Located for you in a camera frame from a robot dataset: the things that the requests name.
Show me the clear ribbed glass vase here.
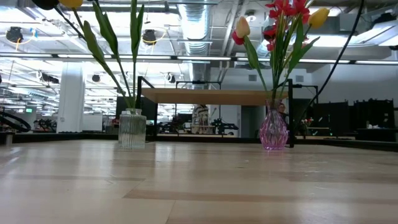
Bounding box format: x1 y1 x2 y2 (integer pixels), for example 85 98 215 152
118 108 147 150

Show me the pink ribbed glass vase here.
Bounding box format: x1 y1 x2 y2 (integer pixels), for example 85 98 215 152
259 98 289 151

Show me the cream artificial tulip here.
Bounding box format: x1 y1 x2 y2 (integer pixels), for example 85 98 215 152
235 16 269 101

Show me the orange artificial flower bunch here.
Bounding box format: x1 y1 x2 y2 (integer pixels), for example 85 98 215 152
264 0 312 101

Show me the yellow artificial tulip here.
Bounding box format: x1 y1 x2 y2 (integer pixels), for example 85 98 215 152
58 0 135 110
277 7 330 101

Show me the person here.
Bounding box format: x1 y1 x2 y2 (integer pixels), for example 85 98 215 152
191 105 210 135
278 103 290 125

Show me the long ceiling light strip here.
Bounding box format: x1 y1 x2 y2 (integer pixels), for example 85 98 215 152
0 54 233 61
236 57 398 65

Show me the white round pillar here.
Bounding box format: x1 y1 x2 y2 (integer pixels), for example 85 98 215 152
57 62 86 133

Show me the black office partition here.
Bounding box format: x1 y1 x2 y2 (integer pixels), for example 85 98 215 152
307 98 398 143

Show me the wooden shelf black frame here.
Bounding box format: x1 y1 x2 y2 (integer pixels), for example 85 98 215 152
136 76 320 149

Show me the black hanging cable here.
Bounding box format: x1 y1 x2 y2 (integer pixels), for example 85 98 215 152
294 0 365 133

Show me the black curved hose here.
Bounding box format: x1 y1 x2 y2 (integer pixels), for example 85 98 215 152
0 110 32 133

